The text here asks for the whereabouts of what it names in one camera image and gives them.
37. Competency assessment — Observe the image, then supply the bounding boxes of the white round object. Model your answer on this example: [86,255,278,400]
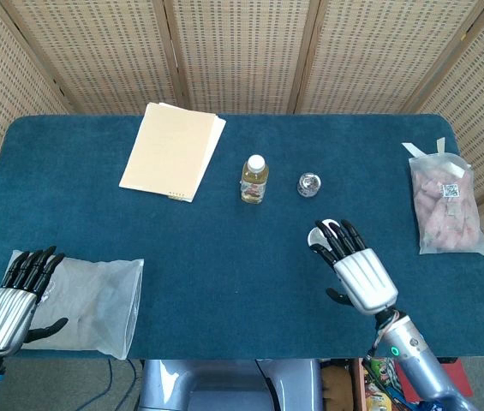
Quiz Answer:
[307,217,341,254]

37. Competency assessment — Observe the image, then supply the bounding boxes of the brown plush toy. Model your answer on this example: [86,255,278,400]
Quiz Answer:
[320,363,357,411]

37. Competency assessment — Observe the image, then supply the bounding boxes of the tea bottle white cap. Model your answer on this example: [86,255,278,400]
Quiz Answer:
[239,154,270,206]

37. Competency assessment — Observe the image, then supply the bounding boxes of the blue floor cable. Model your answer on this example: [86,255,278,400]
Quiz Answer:
[93,359,140,411]

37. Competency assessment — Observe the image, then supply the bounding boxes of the clear round paper clip box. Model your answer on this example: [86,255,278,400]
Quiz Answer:
[296,171,323,198]

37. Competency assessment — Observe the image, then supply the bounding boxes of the empty translucent zip bag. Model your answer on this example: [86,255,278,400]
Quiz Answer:
[0,249,146,360]

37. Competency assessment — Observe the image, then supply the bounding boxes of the woven wooden folding screen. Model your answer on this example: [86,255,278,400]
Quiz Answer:
[0,0,484,301]

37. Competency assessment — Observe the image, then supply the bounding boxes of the blue table cloth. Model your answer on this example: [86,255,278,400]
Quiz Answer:
[0,113,484,360]

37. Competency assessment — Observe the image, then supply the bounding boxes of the yellow paper notebook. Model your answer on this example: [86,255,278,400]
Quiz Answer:
[118,101,228,204]

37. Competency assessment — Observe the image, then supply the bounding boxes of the grey robot torso base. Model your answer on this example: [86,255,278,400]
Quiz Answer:
[138,358,324,411]

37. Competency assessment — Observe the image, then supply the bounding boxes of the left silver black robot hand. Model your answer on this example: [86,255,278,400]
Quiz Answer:
[0,245,69,357]

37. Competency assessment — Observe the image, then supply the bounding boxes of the translucent bag pink contents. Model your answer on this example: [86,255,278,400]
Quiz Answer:
[401,137,484,257]

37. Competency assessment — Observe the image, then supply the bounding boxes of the red flat box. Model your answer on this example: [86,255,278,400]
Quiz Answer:
[395,358,475,402]

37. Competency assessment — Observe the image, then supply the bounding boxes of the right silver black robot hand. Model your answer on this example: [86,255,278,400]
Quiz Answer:
[309,218,399,317]

